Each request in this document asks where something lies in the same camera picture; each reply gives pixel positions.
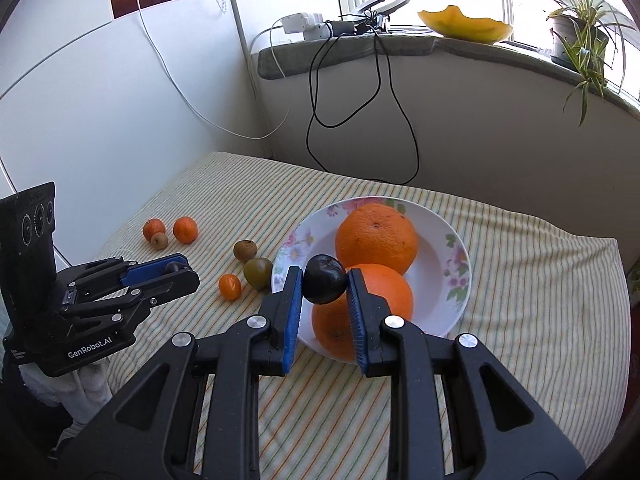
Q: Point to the left white gloved hand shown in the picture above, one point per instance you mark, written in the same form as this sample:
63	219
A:
83	392

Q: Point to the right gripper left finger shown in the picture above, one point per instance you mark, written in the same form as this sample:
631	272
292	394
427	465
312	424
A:
191	411

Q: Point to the white power strip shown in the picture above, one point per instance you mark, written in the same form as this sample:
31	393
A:
311	25

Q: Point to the small reddish mandarin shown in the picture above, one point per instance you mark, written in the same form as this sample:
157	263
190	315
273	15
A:
151	227

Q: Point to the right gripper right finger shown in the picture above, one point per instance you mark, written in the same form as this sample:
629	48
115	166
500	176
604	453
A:
455	410

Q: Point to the striped table cloth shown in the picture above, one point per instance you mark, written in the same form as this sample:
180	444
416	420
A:
553	307

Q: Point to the dark purple plum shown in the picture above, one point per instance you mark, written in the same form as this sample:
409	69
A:
324	280

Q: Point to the green-brown plum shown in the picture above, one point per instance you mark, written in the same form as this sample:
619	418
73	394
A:
257	272

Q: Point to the yellow fruit bowl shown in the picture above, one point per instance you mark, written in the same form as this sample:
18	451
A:
452	23

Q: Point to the orange kumquat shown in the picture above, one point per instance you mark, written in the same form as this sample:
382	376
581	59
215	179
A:
230	287

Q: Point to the brown kiwi fruit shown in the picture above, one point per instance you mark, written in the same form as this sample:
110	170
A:
244	250

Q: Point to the small brown longan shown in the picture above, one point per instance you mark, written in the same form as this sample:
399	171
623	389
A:
159	241

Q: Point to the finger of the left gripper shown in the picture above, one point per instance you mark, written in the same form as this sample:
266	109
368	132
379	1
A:
155	289
150	268

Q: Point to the ring light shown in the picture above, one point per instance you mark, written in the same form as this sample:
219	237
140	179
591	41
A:
374	15

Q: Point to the potted spider plant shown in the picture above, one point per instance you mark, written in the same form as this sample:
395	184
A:
592	36

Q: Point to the white cabinet panel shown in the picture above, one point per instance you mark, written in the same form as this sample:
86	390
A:
118	114

